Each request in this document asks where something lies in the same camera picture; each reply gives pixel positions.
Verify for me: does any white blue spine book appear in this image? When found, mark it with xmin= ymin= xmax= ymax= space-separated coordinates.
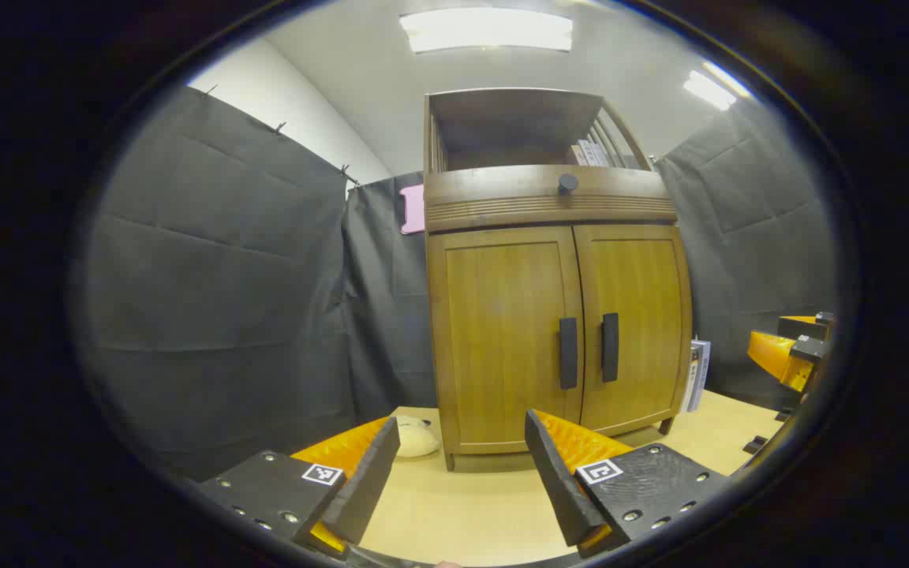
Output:
xmin=682 ymin=339 xmax=713 ymax=413

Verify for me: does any large ceiling light panel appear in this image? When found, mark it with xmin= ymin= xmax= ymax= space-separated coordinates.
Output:
xmin=399 ymin=8 xmax=574 ymax=54

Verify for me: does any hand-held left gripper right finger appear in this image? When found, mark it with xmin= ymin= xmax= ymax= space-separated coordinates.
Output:
xmin=524 ymin=409 xmax=733 ymax=558

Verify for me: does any wooden shoe cabinet door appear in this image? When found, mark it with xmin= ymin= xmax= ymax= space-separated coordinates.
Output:
xmin=428 ymin=226 xmax=584 ymax=454
xmin=573 ymin=224 xmax=692 ymax=436

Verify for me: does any small ceiling light panel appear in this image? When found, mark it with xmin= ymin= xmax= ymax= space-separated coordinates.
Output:
xmin=683 ymin=62 xmax=754 ymax=111

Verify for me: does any black door handle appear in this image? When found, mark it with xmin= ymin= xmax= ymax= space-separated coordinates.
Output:
xmin=559 ymin=317 xmax=579 ymax=391
xmin=601 ymin=312 xmax=620 ymax=383

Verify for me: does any wooden double-door shoe cabinet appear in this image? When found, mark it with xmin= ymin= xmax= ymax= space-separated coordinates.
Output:
xmin=423 ymin=87 xmax=694 ymax=473

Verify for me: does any cream plush toy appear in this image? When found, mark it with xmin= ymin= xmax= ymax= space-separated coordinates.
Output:
xmin=396 ymin=416 xmax=441 ymax=458

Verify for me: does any wooden cabinet drawer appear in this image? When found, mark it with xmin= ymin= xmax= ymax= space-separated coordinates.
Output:
xmin=425 ymin=166 xmax=678 ymax=234

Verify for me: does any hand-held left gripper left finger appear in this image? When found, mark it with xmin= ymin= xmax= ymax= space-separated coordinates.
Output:
xmin=194 ymin=417 xmax=402 ymax=559

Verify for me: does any black backdrop cloth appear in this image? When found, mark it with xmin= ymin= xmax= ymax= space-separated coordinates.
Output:
xmin=76 ymin=85 xmax=838 ymax=482

